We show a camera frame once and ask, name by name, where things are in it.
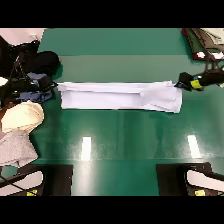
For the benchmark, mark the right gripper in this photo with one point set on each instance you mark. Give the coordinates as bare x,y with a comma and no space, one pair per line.
185,81

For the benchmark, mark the white shirt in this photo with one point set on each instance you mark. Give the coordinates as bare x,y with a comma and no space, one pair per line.
110,96

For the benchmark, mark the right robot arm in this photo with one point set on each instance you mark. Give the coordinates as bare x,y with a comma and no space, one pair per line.
213,78

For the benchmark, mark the dark green garment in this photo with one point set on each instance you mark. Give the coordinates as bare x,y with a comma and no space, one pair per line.
191,43

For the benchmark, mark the brown grey garment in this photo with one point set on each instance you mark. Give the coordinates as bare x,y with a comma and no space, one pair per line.
213,38

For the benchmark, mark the black garment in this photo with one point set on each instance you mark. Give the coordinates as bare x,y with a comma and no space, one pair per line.
46,61

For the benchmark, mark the blue garment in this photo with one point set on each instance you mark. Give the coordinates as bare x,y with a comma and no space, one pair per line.
35,96

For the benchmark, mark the cream garment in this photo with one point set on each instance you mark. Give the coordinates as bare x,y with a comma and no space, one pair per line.
23,116

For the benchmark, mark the pale pink garment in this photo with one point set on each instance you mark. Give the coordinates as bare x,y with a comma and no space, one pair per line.
20,34

